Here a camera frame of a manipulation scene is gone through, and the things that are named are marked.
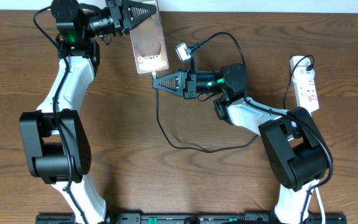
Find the black mounting rail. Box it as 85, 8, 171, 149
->
35, 212, 347, 224

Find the white power strip cord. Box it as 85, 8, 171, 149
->
311, 183, 326, 224

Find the Galaxy S25 Ultra smartphone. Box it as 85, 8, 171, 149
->
130, 0, 169, 74

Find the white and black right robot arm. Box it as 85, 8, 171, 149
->
152, 63, 333, 223

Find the white power strip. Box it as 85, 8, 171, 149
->
290, 55, 319, 114

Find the black USB charging cable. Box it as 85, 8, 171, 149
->
151, 54, 315, 154

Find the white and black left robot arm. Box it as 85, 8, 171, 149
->
19, 0, 157, 223

